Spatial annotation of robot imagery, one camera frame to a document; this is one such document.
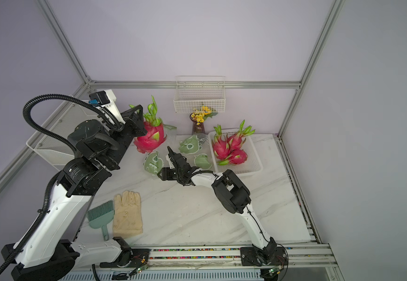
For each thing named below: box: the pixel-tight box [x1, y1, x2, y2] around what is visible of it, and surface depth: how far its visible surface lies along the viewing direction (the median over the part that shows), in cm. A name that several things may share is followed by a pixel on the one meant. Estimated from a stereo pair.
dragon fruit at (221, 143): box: [211, 124, 232, 160], surface depth 102 cm
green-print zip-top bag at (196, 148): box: [178, 133, 214, 171], surface depth 103 cm
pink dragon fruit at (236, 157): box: [218, 149, 248, 166], surface depth 102 cm
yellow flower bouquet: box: [190, 105, 219, 126], surface depth 100 cm
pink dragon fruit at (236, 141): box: [226, 119, 256, 152], surface depth 106 cm
